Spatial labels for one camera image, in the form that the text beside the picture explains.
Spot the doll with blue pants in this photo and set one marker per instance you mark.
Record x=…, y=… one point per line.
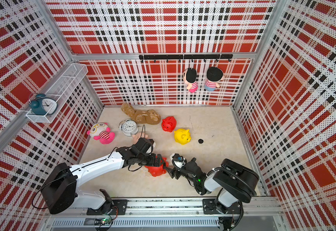
x=214, y=75

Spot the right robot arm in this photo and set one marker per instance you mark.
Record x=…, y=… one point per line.
x=236, y=182

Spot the yellow piggy bank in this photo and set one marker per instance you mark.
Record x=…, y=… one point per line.
x=182, y=136

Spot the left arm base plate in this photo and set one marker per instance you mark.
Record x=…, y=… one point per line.
x=114, y=207

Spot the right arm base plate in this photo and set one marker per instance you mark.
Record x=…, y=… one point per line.
x=214, y=207

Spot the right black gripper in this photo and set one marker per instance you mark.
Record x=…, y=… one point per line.
x=172, y=172

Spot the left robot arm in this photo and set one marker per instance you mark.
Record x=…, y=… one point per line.
x=61, y=190

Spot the aluminium front rail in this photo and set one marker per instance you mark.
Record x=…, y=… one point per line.
x=174, y=213

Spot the pink piggy bank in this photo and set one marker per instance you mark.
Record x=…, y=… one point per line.
x=139, y=135

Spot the teal alarm clock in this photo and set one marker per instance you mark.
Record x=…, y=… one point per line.
x=43, y=105

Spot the green circuit board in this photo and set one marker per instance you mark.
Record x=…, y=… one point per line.
x=102, y=222

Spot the brown plush dog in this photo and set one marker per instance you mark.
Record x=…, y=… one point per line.
x=150, y=117

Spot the pink owl plush toy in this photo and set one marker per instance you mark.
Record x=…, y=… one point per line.
x=101, y=132

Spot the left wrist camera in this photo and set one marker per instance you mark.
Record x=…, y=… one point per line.
x=145, y=146

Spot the black hook rail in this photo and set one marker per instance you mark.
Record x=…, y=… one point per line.
x=186, y=57

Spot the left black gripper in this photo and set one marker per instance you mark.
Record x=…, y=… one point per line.
x=152, y=160

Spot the doll with pink shirt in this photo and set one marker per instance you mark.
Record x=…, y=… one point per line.
x=190, y=80

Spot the red piggy bank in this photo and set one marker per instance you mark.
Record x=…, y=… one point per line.
x=169, y=124
x=156, y=171

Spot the silver alarm clock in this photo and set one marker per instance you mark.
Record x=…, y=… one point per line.
x=129, y=127

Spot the white wire shelf basket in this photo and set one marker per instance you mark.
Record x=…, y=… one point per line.
x=60, y=91

